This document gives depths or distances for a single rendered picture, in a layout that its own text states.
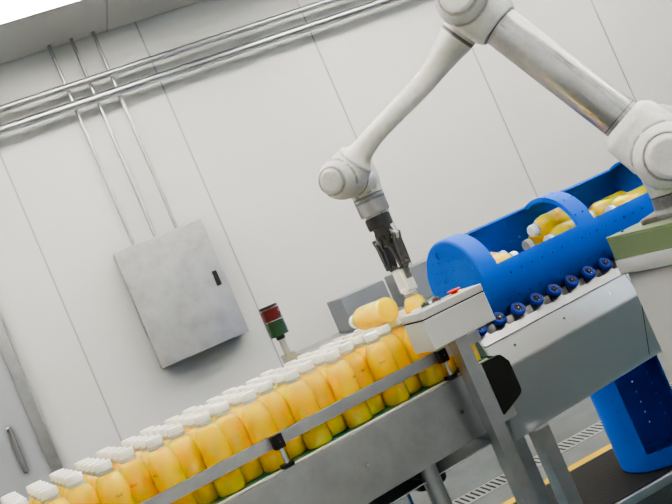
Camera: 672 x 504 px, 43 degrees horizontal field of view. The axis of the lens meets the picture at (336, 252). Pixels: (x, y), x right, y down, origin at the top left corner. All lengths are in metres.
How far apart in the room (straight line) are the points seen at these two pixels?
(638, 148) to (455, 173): 4.41
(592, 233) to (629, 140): 0.69
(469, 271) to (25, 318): 3.82
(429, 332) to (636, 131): 0.67
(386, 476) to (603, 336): 0.90
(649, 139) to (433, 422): 0.85
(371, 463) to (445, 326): 0.38
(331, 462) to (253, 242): 3.93
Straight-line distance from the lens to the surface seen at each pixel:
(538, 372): 2.54
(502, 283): 2.49
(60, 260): 5.82
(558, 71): 2.14
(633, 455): 3.40
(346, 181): 2.23
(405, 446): 2.17
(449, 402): 2.24
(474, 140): 6.54
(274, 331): 2.65
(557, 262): 2.63
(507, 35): 2.16
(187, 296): 5.58
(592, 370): 2.71
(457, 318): 2.14
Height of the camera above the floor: 1.27
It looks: 1 degrees up
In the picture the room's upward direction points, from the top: 23 degrees counter-clockwise
